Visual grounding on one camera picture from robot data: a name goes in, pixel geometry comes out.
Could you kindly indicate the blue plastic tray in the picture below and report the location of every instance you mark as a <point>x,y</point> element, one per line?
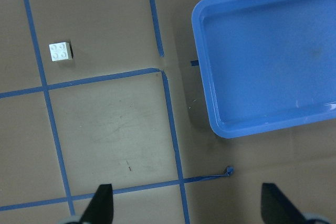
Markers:
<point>265,64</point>

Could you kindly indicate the white block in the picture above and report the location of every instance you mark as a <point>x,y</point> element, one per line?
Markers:
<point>60,51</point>

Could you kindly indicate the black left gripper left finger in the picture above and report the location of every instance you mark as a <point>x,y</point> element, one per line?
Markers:
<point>100,209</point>

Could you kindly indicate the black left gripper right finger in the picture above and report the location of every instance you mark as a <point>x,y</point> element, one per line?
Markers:
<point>277,208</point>

